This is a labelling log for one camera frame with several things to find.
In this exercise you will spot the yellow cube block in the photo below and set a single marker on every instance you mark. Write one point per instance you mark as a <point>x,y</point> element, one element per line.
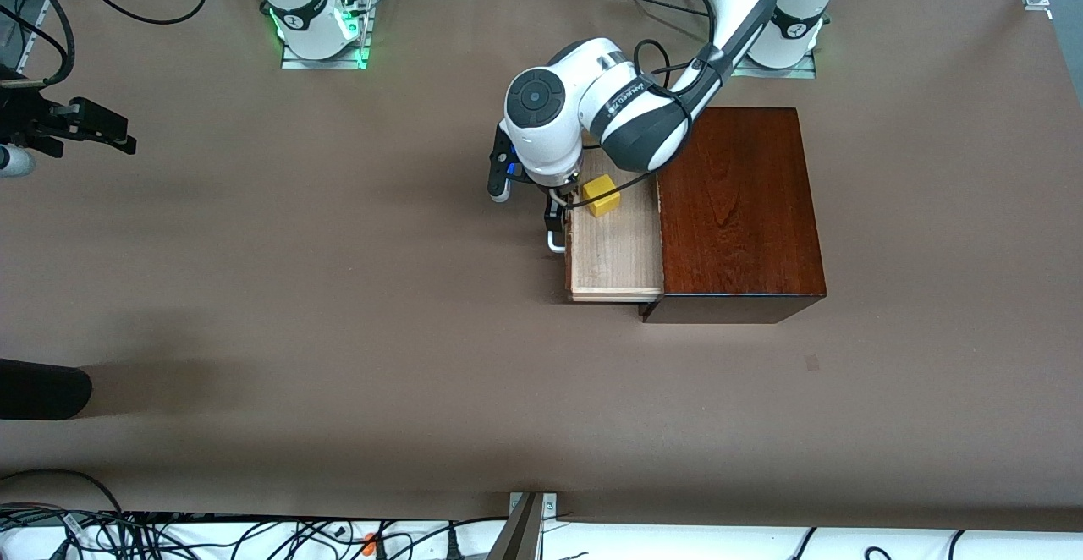
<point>601,196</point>

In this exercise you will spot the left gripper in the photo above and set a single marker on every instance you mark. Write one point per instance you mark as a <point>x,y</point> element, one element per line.
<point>554,220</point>

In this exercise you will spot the dark brown wooden cabinet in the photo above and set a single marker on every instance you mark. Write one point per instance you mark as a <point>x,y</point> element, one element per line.
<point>744,205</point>

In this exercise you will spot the black cylinder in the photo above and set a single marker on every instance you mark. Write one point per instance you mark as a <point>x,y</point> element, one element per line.
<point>42,389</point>

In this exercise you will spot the orange connector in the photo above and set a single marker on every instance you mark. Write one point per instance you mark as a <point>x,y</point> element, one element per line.
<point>370,543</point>

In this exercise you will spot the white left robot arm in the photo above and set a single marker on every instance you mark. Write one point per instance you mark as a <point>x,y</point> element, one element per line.
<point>541,129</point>

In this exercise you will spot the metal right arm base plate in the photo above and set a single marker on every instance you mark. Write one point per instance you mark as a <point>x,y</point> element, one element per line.
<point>326,63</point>

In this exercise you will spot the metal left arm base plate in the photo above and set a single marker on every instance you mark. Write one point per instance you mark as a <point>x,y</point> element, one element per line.
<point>774,74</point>

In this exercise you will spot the grey metal post bracket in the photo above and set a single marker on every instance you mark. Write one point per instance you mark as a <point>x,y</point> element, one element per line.
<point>520,535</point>

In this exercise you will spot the black plug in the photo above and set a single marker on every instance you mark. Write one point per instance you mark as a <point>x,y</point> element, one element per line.
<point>453,545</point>

